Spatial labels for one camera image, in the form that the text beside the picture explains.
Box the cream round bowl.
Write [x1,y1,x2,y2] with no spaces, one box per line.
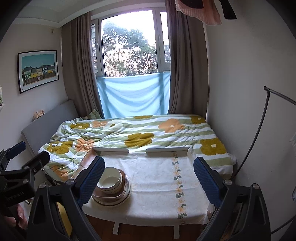
[97,167,126,195]

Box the white ribbed bowl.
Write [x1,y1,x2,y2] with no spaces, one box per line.
[97,167,122,192]

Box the yellow duck plate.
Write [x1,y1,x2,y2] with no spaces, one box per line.
[92,177,132,206]

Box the pink handled baking dish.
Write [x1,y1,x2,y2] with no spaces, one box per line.
[92,176,130,202]

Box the person's left hand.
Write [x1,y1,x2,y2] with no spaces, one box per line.
[4,204,28,230]

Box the floral green striped duvet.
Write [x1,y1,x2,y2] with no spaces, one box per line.
[39,114,235,181]

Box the grey padded headboard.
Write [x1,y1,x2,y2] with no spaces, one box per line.
[21,100,78,156]

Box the small plush toy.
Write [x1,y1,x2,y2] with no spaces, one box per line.
[33,110,45,121]

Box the white floral tablecloth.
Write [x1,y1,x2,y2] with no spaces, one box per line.
[82,148,215,226]

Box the green striped pillow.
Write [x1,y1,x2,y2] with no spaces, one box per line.
[82,109,102,120]

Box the framed houses picture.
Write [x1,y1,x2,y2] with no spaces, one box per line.
[17,50,59,94]

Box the left brown curtain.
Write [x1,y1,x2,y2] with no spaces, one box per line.
[61,13,104,118]

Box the brown curtain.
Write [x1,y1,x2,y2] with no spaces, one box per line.
[166,1,209,117]
[61,13,104,118]

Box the right brown curtain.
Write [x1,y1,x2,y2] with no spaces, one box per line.
[166,1,209,117]

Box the light blue window cloth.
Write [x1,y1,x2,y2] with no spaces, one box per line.
[97,72,171,118]

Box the black floor lamp stand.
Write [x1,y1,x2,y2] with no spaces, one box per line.
[231,86,295,239]

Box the pink hanging garment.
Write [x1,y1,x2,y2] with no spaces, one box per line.
[175,1,222,26]

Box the window with white frame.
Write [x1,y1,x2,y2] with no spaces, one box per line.
[91,7,171,77]

